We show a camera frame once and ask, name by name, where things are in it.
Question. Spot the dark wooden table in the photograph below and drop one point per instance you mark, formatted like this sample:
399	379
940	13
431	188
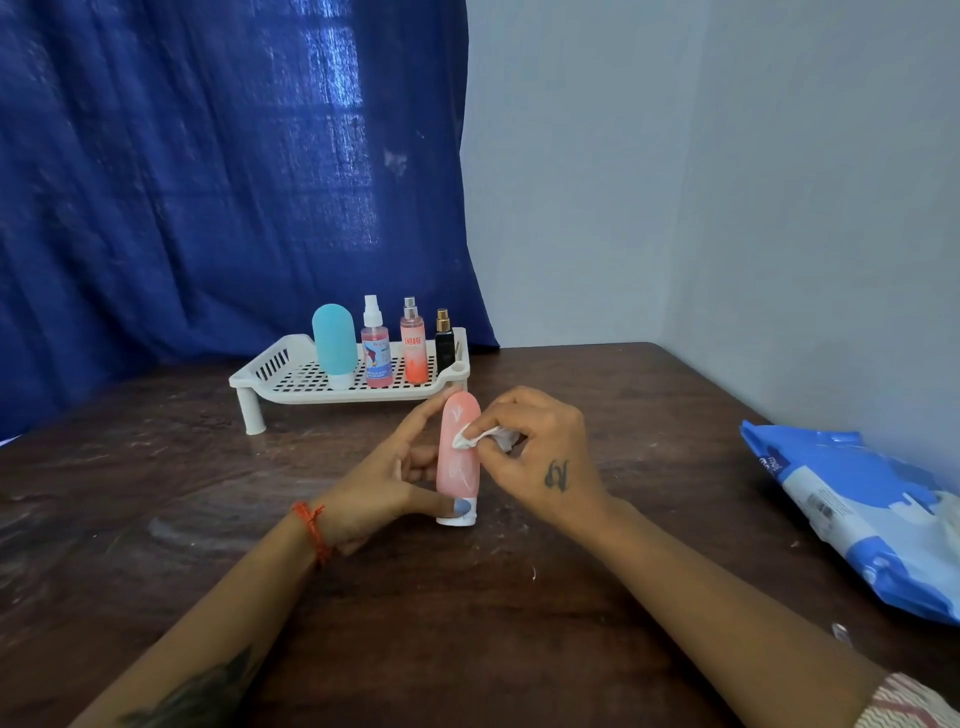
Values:
465	637

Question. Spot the blue white wet wipes pack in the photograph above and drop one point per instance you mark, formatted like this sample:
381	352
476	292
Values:
844	502

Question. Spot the white perforated plastic rack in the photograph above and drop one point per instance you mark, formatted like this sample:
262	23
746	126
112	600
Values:
289	375

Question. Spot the white wet wipe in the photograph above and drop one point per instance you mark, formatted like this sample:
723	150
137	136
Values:
480	436

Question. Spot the black perfume bottle gold cap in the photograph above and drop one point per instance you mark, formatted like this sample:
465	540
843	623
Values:
445	345

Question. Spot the person's left forearm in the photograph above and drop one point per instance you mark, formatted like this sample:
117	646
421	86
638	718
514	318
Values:
202	645

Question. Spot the orange spray bottle silver cap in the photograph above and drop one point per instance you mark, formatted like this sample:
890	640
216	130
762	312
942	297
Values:
414	345

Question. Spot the teal squeeze bottle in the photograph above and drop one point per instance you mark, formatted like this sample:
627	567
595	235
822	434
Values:
334	341

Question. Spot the patterned right sleeve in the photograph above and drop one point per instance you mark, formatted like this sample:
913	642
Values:
907	705

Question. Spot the person's right hand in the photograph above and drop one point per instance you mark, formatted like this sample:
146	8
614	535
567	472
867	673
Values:
555	465

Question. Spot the person's left hand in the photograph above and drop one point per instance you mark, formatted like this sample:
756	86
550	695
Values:
375	487

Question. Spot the pink squeeze bottle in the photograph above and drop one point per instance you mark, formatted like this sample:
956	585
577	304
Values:
457	465

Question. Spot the pink spray bottle white cap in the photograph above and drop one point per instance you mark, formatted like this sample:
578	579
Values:
376	349

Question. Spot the dark blue curtain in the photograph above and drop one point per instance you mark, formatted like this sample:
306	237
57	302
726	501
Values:
195	165

